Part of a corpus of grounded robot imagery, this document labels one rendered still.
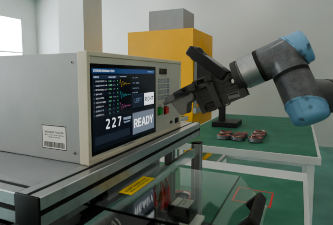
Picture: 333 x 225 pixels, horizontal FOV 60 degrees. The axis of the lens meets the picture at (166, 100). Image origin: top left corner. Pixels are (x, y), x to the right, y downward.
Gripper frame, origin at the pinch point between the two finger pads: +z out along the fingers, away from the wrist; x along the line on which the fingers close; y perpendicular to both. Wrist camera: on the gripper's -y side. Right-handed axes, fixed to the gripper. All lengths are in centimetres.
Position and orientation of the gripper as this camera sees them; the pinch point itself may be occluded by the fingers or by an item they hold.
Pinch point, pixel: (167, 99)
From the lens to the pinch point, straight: 75.7
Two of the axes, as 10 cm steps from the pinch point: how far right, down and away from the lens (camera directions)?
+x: 4.2, -0.8, 9.0
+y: 3.8, 9.2, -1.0
